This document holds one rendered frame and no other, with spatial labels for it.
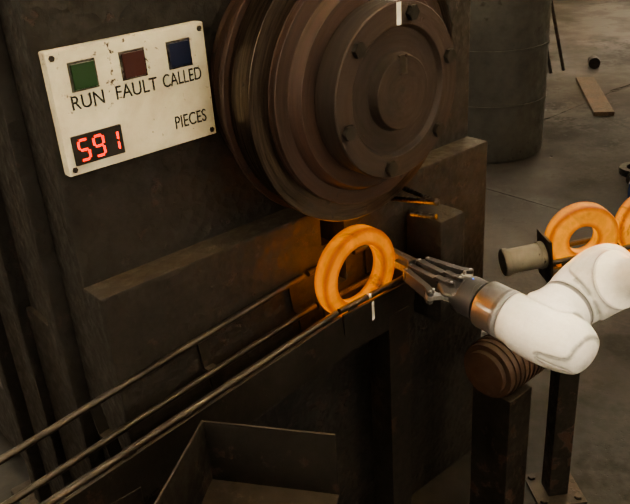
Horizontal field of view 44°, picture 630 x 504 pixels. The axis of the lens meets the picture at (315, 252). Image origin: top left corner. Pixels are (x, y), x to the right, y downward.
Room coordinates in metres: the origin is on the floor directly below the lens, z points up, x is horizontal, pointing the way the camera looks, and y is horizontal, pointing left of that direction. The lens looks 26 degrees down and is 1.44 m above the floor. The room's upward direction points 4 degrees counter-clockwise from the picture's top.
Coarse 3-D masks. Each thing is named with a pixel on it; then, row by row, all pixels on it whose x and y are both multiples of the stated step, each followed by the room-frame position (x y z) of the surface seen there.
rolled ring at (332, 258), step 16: (336, 240) 1.28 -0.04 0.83; (352, 240) 1.27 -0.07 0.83; (368, 240) 1.30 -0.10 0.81; (384, 240) 1.33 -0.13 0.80; (320, 256) 1.27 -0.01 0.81; (336, 256) 1.25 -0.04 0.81; (384, 256) 1.32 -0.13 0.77; (320, 272) 1.25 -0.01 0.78; (336, 272) 1.25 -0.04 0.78; (384, 272) 1.32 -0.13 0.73; (320, 288) 1.24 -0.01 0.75; (336, 288) 1.25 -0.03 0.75; (368, 288) 1.32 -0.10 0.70; (320, 304) 1.26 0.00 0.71; (336, 304) 1.25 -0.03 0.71
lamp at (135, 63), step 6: (126, 54) 1.15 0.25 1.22; (132, 54) 1.15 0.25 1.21; (138, 54) 1.16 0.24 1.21; (126, 60) 1.14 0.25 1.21; (132, 60) 1.15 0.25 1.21; (138, 60) 1.16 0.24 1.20; (144, 60) 1.16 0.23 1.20; (126, 66) 1.14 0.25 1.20; (132, 66) 1.15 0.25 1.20; (138, 66) 1.16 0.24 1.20; (144, 66) 1.16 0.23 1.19; (126, 72) 1.14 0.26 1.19; (132, 72) 1.15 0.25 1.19; (138, 72) 1.15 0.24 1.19; (144, 72) 1.16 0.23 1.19; (126, 78) 1.14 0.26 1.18
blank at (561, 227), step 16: (576, 208) 1.46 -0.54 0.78; (592, 208) 1.45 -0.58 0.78; (560, 224) 1.45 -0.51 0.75; (576, 224) 1.45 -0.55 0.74; (592, 224) 1.45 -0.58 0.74; (608, 224) 1.46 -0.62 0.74; (560, 240) 1.45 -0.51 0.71; (592, 240) 1.48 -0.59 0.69; (608, 240) 1.46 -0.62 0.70; (560, 256) 1.45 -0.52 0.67
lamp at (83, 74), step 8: (72, 64) 1.09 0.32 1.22; (80, 64) 1.10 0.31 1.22; (88, 64) 1.11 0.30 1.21; (72, 72) 1.09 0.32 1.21; (80, 72) 1.10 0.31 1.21; (88, 72) 1.11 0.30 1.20; (80, 80) 1.10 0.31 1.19; (88, 80) 1.10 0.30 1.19; (96, 80) 1.11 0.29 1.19; (80, 88) 1.09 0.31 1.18
